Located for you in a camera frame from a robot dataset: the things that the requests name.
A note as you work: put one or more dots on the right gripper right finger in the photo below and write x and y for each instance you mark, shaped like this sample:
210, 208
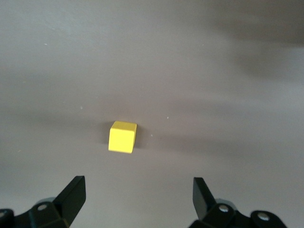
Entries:
204, 204

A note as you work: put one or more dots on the yellow block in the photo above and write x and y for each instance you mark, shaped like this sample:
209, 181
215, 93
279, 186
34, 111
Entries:
121, 140

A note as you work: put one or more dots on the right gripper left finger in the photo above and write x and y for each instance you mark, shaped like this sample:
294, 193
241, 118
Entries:
69, 202

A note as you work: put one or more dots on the brown table cover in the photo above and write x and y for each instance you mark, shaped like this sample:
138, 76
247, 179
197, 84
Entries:
152, 71

